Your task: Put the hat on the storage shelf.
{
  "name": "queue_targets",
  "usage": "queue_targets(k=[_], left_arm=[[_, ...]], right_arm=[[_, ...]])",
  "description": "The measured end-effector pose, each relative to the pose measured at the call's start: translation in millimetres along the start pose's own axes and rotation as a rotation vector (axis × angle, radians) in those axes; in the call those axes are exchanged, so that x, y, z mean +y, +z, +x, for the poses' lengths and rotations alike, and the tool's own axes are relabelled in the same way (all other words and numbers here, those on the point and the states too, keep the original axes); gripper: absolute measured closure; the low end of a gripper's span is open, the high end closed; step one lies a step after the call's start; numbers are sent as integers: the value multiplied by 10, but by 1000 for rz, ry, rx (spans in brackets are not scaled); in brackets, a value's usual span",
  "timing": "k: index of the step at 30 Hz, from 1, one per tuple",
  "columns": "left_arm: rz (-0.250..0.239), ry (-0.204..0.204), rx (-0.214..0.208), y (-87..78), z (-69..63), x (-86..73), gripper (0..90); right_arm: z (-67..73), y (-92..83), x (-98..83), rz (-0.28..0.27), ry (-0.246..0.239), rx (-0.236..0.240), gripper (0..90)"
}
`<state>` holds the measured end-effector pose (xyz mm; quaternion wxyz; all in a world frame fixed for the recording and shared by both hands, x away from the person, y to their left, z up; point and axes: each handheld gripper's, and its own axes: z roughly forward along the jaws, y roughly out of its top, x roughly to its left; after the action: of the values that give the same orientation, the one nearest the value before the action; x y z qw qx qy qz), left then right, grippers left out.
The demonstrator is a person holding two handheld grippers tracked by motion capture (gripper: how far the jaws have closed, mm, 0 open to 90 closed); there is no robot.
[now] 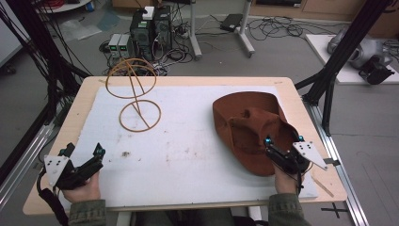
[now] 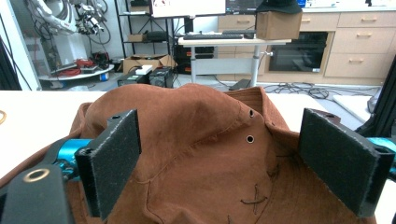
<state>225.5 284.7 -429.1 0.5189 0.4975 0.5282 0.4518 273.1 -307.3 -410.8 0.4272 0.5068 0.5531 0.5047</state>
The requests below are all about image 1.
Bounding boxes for flat black box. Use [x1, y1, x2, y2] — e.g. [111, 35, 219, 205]
[219, 12, 245, 33]

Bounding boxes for white table leg stand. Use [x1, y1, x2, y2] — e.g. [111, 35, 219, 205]
[187, 0, 203, 61]
[234, 0, 256, 58]

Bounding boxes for person's legs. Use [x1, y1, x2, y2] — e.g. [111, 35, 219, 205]
[130, 207, 271, 226]

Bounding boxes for black angular device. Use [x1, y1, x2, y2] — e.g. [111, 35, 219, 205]
[358, 54, 396, 86]

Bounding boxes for grey bench power supply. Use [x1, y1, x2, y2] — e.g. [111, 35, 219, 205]
[118, 33, 133, 59]
[107, 33, 122, 59]

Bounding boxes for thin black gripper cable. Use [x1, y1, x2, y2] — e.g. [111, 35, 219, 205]
[295, 163, 314, 198]

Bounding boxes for tangle of black floor cables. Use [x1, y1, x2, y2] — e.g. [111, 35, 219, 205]
[246, 14, 338, 42]

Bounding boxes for black tape cross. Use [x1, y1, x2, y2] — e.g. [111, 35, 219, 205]
[320, 202, 350, 220]

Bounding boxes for black metal frame strut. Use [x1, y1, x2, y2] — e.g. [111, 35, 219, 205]
[0, 0, 92, 186]
[294, 0, 394, 137]

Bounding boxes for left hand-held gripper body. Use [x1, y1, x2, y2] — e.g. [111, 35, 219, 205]
[43, 155, 104, 191]

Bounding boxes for person's right hand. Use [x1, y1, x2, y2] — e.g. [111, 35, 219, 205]
[273, 164, 305, 196]

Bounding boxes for aluminium rail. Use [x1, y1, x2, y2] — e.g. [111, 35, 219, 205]
[0, 122, 55, 209]
[301, 99, 371, 226]

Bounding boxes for black computer tower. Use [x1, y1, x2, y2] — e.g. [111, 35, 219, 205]
[129, 8, 155, 62]
[152, 5, 173, 53]

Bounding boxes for brown brimmed hat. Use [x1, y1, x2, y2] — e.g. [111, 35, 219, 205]
[212, 90, 305, 178]

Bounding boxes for wooden ring hat stand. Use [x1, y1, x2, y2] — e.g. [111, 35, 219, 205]
[104, 57, 163, 134]

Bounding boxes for thin wooden stick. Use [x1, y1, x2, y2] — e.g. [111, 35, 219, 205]
[311, 175, 335, 199]

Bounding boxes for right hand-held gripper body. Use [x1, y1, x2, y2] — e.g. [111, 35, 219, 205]
[264, 141, 329, 175]

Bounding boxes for white floor board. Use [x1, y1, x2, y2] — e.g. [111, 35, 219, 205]
[304, 33, 399, 86]

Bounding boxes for black sleeved gripper cable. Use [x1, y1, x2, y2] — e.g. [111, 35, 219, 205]
[35, 169, 71, 226]

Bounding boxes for white foam mat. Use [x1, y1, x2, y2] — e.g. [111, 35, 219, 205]
[58, 85, 320, 210]

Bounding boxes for tangle of cables by computers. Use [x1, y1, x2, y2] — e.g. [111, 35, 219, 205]
[99, 18, 197, 77]

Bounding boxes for grey rounded device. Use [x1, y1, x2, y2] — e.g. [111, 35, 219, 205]
[327, 27, 394, 71]

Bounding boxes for small white box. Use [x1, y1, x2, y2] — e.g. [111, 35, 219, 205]
[141, 5, 156, 21]

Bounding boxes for person's left hand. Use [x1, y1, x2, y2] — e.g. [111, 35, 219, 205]
[61, 170, 102, 203]

